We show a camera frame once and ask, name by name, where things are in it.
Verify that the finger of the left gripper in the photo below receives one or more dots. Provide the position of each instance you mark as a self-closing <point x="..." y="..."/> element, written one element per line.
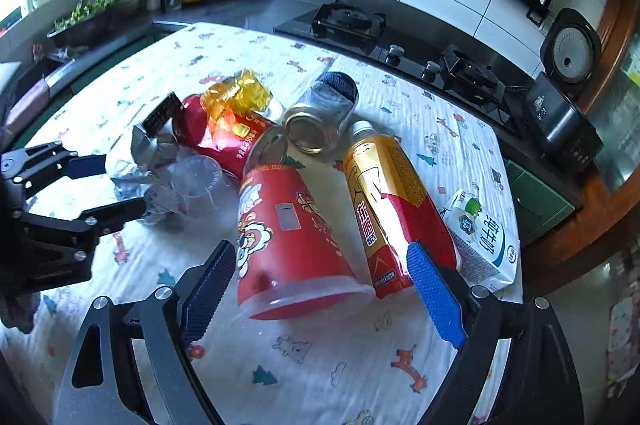
<point x="86" y="166"/>
<point x="114" y="216"/>

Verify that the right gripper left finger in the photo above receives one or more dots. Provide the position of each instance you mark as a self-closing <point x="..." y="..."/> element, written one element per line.
<point x="101" y="382"/>

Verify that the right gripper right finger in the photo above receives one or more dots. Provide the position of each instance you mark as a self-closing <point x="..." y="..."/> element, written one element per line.
<point x="539" y="383"/>

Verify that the silver foil wrapper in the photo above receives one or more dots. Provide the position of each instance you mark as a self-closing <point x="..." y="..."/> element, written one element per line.
<point x="140" y="166"/>

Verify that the clear plastic measuring cup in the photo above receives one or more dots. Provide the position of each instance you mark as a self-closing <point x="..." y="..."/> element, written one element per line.
<point x="200" y="184"/>

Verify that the black small box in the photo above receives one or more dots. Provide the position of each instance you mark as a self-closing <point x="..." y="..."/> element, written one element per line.
<point x="161" y="114"/>

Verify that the white milk carton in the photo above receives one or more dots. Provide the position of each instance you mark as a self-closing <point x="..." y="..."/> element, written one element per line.
<point x="482" y="237"/>

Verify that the red paper noodle cup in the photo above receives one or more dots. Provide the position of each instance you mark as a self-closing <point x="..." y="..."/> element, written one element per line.
<point x="299" y="254"/>

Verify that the red cola can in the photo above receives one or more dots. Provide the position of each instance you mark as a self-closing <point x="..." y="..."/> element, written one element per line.
<point x="230" y="140"/>

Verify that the yellow plastic wrapper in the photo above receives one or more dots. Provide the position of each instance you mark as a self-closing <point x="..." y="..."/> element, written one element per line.
<point x="228" y="101"/>

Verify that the clear glass jar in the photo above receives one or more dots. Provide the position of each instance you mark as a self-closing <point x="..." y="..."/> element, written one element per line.
<point x="318" y="119"/>

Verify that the gold red drink bottle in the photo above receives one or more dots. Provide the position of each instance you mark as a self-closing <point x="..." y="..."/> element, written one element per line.
<point x="392" y="209"/>

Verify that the green kitchen cabinet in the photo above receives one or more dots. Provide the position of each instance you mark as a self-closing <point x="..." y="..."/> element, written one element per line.
<point x="538" y="208"/>

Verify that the grey gloved left hand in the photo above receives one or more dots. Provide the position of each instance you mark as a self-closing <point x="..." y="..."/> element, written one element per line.
<point x="18" y="312"/>

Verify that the patterned white tablecloth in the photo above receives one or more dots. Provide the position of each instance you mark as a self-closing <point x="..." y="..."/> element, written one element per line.
<point x="381" y="365"/>

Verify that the tray of green vegetables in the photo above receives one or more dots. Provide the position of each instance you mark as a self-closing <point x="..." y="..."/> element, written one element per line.
<point x="85" y="25"/>

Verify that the black gas stove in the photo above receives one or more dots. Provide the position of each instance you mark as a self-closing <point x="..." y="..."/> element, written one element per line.
<point x="445" y="60"/>

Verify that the black rice cooker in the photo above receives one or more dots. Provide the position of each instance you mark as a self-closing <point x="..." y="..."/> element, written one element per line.
<point x="569" y="55"/>

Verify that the brown wooden door frame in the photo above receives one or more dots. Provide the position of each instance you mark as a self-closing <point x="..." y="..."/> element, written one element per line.
<point x="607" y="218"/>

